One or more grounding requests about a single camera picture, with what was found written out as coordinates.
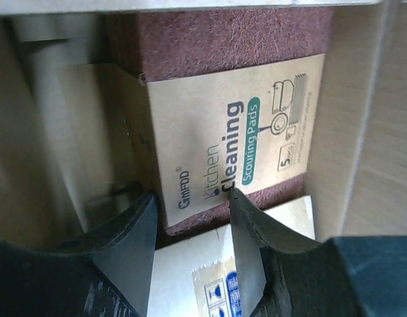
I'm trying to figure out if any maroon scouring pads pack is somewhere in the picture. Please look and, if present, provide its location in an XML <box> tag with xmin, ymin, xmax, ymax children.
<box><xmin>106</xmin><ymin>7</ymin><xmax>334</xmax><ymax>237</ymax></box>

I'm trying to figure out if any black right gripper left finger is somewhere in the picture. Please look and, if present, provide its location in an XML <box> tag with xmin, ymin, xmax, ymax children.
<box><xmin>0</xmin><ymin>193</ymin><xmax>158</xmax><ymax>316</ymax></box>

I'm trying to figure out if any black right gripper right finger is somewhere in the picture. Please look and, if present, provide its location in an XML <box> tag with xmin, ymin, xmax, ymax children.
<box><xmin>229</xmin><ymin>188</ymin><xmax>407</xmax><ymax>316</ymax></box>

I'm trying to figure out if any brown cardboard express box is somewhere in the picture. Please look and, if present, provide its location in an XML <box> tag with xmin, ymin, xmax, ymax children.
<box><xmin>0</xmin><ymin>0</ymin><xmax>407</xmax><ymax>317</ymax></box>

